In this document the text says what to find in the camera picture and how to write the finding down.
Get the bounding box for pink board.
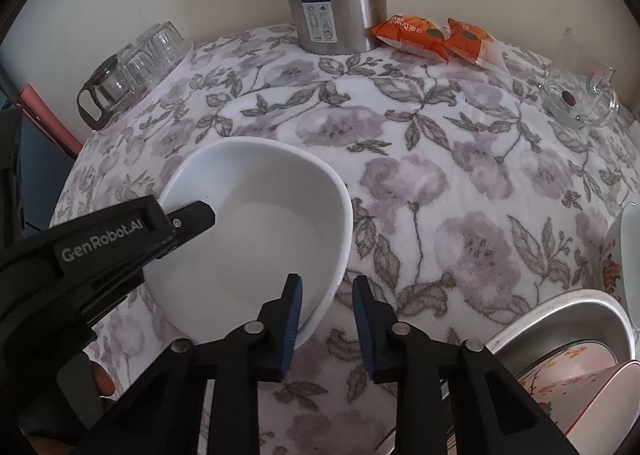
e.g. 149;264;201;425
20;84;84;156

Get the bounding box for large plate yellow flower print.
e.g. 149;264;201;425
515;342;626;436

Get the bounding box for bowl with red flower print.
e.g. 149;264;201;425
597;202;640;306

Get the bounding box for person's left hand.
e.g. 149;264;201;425
93;365;117;397

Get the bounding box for clear glass mug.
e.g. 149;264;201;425
540;27;621;128

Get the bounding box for white plate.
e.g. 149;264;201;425
565;360;640;455

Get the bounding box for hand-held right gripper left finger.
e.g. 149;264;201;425
75;273;304;455

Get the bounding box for dark blue object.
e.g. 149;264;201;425
17;122;77;232

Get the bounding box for white ceramic bowl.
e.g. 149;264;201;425
142;137;353;351

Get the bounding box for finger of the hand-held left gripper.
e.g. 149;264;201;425
164;201;217;242

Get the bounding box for glass pitcher black handle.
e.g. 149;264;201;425
77;55;137;130

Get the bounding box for floral printed blanket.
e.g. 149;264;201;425
50;22;640;455

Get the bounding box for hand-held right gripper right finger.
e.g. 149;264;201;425
352;275;581;455

